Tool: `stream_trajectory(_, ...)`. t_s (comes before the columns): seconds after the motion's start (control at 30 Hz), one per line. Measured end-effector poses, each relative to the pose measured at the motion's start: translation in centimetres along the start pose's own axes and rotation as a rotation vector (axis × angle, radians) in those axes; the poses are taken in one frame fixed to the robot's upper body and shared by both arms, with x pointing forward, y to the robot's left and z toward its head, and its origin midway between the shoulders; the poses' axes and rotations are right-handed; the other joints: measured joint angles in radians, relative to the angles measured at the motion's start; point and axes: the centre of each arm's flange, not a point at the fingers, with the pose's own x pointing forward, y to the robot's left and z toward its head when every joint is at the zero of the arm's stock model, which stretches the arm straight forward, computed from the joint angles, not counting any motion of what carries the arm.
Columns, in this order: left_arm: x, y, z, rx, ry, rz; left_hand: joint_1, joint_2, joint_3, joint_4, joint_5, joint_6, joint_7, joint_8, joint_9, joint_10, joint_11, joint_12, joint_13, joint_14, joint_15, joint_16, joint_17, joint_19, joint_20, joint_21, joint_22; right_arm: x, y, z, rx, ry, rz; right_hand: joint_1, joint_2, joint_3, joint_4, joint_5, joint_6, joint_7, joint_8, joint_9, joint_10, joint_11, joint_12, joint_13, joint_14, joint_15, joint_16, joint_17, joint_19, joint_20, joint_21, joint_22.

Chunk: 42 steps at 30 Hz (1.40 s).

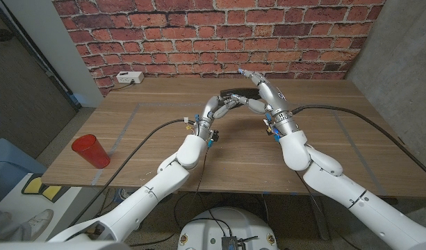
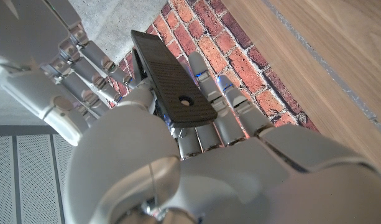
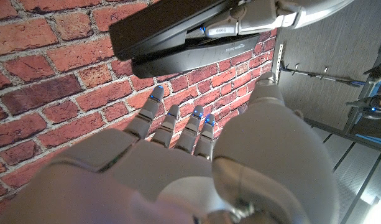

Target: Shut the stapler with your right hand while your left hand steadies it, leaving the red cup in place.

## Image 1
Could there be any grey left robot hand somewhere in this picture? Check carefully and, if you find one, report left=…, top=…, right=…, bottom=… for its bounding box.
left=195, top=94, right=249, bottom=139

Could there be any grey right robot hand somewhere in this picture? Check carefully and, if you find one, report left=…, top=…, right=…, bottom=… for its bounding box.
left=237, top=68, right=306, bottom=140

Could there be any red plastic cup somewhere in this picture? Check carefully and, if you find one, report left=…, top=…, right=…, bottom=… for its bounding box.
left=71, top=134, right=112, bottom=169

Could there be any red brick print backdrop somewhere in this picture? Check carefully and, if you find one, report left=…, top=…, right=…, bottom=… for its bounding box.
left=51, top=0, right=386, bottom=97

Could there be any white power strip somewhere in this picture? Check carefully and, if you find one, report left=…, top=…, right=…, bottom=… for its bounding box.
left=115, top=71, right=145, bottom=85

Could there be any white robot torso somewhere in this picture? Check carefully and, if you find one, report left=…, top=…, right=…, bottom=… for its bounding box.
left=177, top=206, right=279, bottom=250

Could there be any small black torso device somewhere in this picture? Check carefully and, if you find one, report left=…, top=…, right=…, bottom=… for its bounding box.
left=221, top=235, right=259, bottom=250

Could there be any white floor board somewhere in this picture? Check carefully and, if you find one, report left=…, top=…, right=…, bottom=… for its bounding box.
left=3, top=172, right=108, bottom=240

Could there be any white shoe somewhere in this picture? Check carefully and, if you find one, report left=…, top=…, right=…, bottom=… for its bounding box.
left=24, top=208, right=55, bottom=239

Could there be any blue bin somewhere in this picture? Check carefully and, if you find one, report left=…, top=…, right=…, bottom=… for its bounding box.
left=0, top=137, right=47, bottom=197

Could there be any grey trouser leg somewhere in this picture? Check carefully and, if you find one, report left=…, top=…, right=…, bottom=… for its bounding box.
left=0, top=197, right=29, bottom=242

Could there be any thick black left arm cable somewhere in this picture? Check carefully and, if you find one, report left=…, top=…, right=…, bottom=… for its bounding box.
left=70, top=118, right=196, bottom=226

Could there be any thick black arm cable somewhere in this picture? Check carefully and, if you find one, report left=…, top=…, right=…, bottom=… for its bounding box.
left=290, top=104, right=426, bottom=181
left=70, top=118, right=196, bottom=226

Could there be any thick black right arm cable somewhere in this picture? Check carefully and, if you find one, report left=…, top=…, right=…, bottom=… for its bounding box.
left=290, top=104, right=426, bottom=181

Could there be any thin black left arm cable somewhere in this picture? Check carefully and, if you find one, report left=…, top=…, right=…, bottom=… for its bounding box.
left=129, top=147, right=209, bottom=247

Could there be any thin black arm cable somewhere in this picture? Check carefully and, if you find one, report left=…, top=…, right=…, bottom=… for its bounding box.
left=295, top=171, right=363, bottom=250
left=129, top=147, right=209, bottom=247

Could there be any black power strip cable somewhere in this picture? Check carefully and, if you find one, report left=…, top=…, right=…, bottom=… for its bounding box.
left=110, top=81, right=136, bottom=92

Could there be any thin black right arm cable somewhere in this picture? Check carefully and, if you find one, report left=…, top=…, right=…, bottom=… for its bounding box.
left=295, top=171, right=363, bottom=250

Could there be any white cable bundle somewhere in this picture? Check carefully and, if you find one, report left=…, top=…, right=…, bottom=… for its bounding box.
left=113, top=189, right=131, bottom=203

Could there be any black door handle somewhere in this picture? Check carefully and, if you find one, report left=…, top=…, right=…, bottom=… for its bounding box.
left=0, top=28, right=15, bottom=43

